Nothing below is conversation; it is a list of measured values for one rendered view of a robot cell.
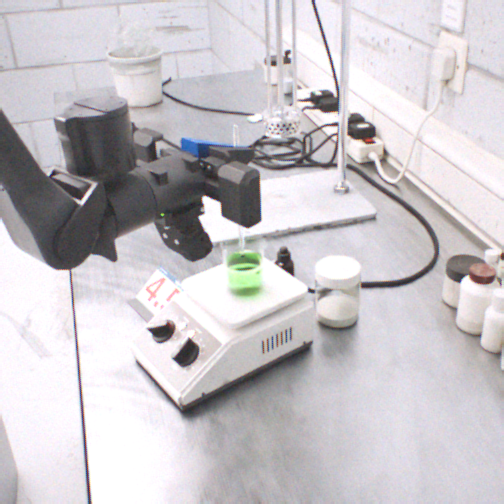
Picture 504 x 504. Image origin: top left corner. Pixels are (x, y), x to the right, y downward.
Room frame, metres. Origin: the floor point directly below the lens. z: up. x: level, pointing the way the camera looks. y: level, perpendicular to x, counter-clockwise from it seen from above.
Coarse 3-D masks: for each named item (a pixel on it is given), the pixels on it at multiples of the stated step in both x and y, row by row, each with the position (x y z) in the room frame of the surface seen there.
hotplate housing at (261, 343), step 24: (192, 312) 0.68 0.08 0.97; (288, 312) 0.67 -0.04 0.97; (312, 312) 0.69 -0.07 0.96; (216, 336) 0.64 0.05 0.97; (240, 336) 0.63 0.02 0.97; (264, 336) 0.65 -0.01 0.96; (288, 336) 0.67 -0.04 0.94; (312, 336) 0.69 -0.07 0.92; (144, 360) 0.65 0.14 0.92; (216, 360) 0.61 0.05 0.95; (240, 360) 0.63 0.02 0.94; (264, 360) 0.64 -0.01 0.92; (168, 384) 0.60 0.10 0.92; (192, 384) 0.59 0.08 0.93; (216, 384) 0.61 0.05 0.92
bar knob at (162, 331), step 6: (150, 324) 0.67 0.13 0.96; (156, 324) 0.67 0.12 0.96; (162, 324) 0.67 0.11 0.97; (168, 324) 0.67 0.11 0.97; (174, 324) 0.68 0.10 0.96; (150, 330) 0.67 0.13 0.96; (156, 330) 0.67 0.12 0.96; (162, 330) 0.67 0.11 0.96; (168, 330) 0.67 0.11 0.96; (174, 330) 0.67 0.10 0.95; (156, 336) 0.67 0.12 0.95; (162, 336) 0.66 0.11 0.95; (168, 336) 0.66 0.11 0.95; (162, 342) 0.66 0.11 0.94
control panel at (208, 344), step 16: (176, 304) 0.71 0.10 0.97; (160, 320) 0.69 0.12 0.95; (176, 320) 0.68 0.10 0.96; (192, 320) 0.67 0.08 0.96; (144, 336) 0.68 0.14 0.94; (176, 336) 0.66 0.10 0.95; (192, 336) 0.65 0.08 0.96; (208, 336) 0.64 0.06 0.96; (144, 352) 0.66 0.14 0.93; (160, 352) 0.65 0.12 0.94; (208, 352) 0.62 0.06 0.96; (160, 368) 0.63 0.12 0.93; (176, 368) 0.62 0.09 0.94; (192, 368) 0.61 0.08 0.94; (176, 384) 0.60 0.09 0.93
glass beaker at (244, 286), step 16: (224, 240) 0.71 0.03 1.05; (256, 240) 0.71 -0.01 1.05; (224, 256) 0.68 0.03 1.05; (240, 256) 0.67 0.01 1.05; (256, 256) 0.68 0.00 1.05; (224, 272) 0.69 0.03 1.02; (240, 272) 0.67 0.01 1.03; (256, 272) 0.68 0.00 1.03; (240, 288) 0.67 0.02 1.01; (256, 288) 0.68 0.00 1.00
